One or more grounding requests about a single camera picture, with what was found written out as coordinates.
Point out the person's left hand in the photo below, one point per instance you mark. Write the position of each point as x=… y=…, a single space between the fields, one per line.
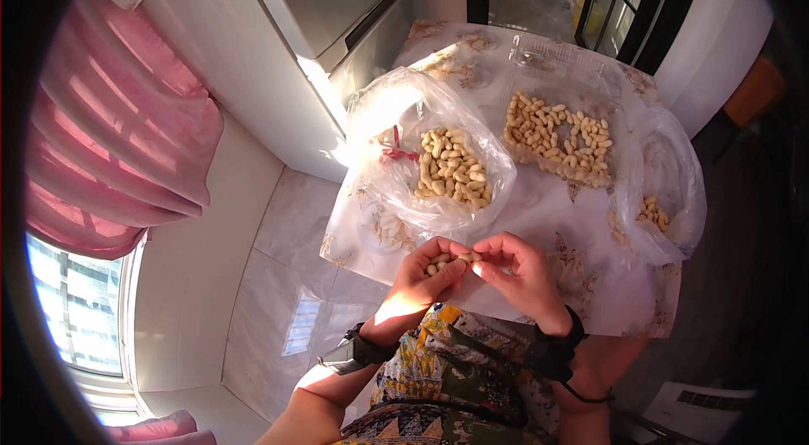
x=411 y=293

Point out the person's right hand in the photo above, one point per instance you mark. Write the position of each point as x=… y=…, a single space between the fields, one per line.
x=531 y=287

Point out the person's right fingers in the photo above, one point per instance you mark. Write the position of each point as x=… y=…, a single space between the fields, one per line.
x=505 y=243

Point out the person's left thumb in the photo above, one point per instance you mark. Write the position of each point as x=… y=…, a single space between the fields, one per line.
x=450 y=279

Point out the person's left fingers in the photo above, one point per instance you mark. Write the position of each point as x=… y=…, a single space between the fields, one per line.
x=436 y=247

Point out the person's right thumb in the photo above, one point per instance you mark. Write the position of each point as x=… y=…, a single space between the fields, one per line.
x=493 y=276

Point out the handful of peanut pods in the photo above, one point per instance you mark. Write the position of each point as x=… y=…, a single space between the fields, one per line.
x=439 y=263

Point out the single peanut pod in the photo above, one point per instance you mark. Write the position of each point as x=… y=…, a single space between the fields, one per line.
x=471 y=257

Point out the floral tablecloth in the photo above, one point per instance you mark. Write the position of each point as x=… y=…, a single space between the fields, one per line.
x=550 y=224

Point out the pile of peanuts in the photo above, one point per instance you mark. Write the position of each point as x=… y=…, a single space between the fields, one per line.
x=452 y=170
x=651 y=214
x=556 y=135

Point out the clear plastic bag red print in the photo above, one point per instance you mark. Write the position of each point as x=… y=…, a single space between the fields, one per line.
x=385 y=179

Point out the black wrist band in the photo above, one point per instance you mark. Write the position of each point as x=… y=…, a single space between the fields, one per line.
x=556 y=353
x=370 y=349

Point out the clear plastic clamshell box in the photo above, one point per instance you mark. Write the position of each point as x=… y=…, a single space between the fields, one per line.
x=556 y=72

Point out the yellow container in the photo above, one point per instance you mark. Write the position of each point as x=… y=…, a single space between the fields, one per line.
x=591 y=15

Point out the white appliance with vents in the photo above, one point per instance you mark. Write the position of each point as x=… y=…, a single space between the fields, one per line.
x=695 y=413

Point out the silver refrigerator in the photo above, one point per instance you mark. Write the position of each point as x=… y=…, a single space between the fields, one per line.
x=253 y=34

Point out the orange brown stool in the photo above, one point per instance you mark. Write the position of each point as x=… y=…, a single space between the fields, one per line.
x=752 y=94

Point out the pink curtain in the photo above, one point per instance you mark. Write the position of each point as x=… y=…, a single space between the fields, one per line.
x=120 y=129

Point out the window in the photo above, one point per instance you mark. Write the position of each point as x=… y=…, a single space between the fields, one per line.
x=79 y=306

